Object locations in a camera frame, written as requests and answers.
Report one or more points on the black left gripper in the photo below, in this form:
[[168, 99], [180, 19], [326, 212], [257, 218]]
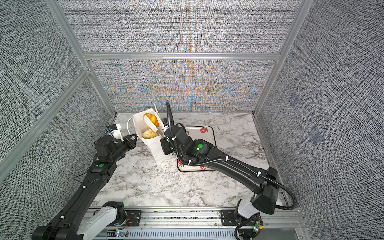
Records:
[[127, 140]]

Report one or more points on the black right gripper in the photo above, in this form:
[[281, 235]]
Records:
[[165, 142]]

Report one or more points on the white paper gift bag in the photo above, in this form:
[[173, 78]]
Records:
[[153, 144]]

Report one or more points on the round flaky pastry bread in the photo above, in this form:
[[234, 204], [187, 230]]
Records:
[[149, 134]]

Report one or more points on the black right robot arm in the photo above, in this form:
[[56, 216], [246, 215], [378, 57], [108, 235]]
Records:
[[196, 153]]

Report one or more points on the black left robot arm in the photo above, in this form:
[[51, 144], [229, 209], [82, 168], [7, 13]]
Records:
[[65, 225]]

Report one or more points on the white strawberry tray black rim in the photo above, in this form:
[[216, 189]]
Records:
[[200, 132]]

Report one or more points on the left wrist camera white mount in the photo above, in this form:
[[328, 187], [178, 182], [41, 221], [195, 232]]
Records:
[[114, 130]]

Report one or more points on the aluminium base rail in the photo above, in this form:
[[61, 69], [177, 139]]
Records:
[[206, 223]]

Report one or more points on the aluminium cage frame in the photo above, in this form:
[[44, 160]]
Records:
[[62, 80]]

